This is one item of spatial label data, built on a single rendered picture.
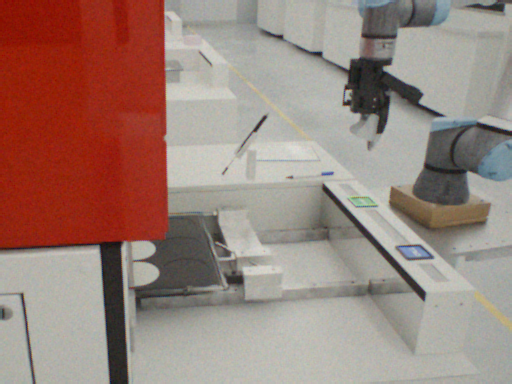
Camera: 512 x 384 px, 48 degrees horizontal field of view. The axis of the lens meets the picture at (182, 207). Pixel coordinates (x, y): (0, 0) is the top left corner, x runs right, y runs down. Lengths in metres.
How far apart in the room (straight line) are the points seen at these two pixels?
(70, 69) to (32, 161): 0.10
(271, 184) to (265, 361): 0.57
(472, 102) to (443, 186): 4.23
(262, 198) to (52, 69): 1.04
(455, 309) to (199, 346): 0.48
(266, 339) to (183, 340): 0.16
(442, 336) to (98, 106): 0.83
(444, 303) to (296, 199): 0.56
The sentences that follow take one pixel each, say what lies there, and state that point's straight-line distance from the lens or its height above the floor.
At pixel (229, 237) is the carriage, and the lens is 1.40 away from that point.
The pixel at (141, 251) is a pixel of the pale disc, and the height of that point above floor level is 0.90.
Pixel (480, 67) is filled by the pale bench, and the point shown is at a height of 0.59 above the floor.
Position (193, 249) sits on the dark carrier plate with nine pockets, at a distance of 1.30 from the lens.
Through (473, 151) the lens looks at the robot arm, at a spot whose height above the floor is 1.06.
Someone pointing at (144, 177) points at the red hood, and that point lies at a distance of 0.60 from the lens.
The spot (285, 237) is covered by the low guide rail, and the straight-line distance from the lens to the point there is 1.52.
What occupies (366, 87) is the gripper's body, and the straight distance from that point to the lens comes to 1.34.
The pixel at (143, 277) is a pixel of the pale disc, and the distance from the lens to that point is 1.20.
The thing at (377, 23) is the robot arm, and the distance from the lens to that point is 1.31.
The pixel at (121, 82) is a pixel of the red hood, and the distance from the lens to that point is 0.57.
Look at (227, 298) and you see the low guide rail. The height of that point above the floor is 0.84.
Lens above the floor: 1.51
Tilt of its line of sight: 24 degrees down
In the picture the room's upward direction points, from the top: straight up
